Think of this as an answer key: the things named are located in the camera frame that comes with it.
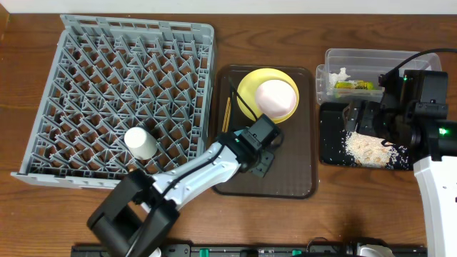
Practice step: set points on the white tissue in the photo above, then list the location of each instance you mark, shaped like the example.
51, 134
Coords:
340, 76

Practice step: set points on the rice food waste pile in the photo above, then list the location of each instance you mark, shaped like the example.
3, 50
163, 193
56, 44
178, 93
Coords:
368, 151

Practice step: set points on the wooden chopstick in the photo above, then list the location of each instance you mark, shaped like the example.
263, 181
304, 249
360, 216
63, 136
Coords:
228, 114
225, 118

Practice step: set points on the white bowl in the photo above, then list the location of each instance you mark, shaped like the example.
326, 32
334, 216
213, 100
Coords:
275, 98

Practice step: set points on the clear plastic bin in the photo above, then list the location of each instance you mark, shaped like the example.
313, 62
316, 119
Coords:
359, 65

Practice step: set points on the yellow plate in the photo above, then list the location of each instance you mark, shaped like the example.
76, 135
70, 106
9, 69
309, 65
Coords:
249, 84

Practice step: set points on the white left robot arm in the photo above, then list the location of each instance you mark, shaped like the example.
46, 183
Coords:
140, 211

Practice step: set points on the grey dishwasher rack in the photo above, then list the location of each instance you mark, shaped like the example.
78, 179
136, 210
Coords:
112, 74

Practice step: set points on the white green cup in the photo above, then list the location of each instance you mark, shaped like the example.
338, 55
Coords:
140, 143

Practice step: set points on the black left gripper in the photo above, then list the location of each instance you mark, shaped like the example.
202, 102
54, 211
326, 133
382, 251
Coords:
264, 161

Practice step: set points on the black plastic tray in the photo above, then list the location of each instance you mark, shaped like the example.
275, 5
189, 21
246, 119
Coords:
332, 136

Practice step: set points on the brown plastic tray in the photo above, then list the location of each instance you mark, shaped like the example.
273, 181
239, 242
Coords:
293, 172

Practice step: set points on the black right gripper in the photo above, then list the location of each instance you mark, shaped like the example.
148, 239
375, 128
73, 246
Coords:
366, 110

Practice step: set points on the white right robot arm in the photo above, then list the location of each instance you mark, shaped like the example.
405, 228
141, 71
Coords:
437, 184

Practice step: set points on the green yellow snack wrapper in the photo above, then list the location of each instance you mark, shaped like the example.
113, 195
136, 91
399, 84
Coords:
351, 87

